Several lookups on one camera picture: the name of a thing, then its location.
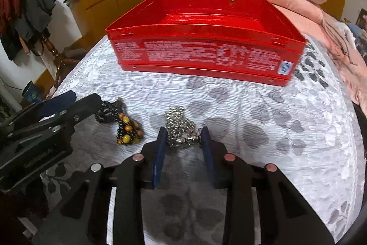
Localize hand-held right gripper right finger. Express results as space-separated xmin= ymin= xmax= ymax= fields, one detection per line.
xmin=200 ymin=126 xmax=334 ymax=245

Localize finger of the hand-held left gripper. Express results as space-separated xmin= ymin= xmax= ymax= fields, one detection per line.
xmin=0 ymin=91 xmax=76 ymax=131
xmin=7 ymin=93 xmax=103 ymax=140

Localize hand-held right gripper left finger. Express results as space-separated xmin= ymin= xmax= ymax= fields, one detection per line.
xmin=33 ymin=127 xmax=168 ymax=245

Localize silver chain necklace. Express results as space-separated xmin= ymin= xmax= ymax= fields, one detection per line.
xmin=165 ymin=107 xmax=203 ymax=148

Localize red tin box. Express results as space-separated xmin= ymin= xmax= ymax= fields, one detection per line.
xmin=105 ymin=0 xmax=308 ymax=87

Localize blue cup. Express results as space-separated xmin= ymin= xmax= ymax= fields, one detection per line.
xmin=22 ymin=81 xmax=43 ymax=103

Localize wooden coat stand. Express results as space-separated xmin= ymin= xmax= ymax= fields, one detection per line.
xmin=40 ymin=30 xmax=81 ymax=87

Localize grey leaf-print bed cover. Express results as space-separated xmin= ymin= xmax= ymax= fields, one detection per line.
xmin=40 ymin=33 xmax=365 ymax=245

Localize dark hanging jackets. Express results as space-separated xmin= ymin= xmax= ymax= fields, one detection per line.
xmin=0 ymin=0 xmax=56 ymax=60

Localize wooden dresser cabinet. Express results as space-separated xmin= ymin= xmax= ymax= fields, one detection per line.
xmin=69 ymin=0 xmax=196 ymax=46

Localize pink ruffled bedspread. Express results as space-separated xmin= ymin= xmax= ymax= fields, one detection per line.
xmin=298 ymin=11 xmax=367 ymax=105

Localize black and orange bead necklace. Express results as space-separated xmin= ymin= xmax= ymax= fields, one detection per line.
xmin=95 ymin=98 xmax=144 ymax=146

